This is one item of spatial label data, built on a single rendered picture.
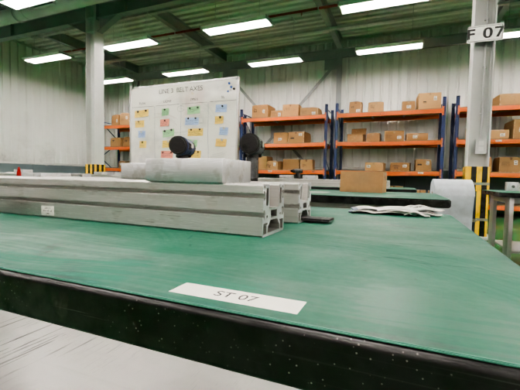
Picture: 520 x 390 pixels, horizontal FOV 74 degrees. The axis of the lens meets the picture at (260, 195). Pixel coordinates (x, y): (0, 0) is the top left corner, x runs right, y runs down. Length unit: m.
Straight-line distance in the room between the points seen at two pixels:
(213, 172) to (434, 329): 0.41
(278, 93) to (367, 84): 2.87
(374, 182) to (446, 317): 2.30
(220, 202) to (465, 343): 0.42
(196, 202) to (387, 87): 10.86
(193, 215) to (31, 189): 0.42
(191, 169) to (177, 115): 3.62
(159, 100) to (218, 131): 0.90
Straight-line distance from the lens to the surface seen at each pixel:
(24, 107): 14.46
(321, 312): 0.26
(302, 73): 11.96
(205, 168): 0.58
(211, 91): 4.01
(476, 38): 6.50
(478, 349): 0.25
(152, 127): 4.42
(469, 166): 6.13
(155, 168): 0.64
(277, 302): 0.28
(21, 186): 0.96
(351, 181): 2.59
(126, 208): 0.70
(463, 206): 4.14
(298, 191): 0.73
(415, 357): 0.24
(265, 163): 10.91
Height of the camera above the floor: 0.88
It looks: 3 degrees down
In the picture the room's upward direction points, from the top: 1 degrees clockwise
